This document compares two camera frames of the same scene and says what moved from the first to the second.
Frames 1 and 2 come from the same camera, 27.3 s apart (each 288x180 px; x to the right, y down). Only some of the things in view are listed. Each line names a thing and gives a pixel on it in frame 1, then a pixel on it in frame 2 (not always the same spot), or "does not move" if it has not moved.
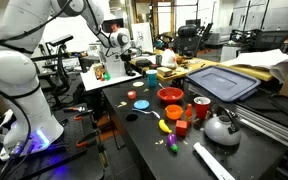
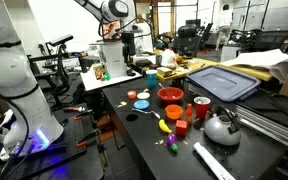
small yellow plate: [138, 84] → [143, 95]
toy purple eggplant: [171, 140] does not move
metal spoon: [153, 112] does not move
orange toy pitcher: [174, 111] does not move
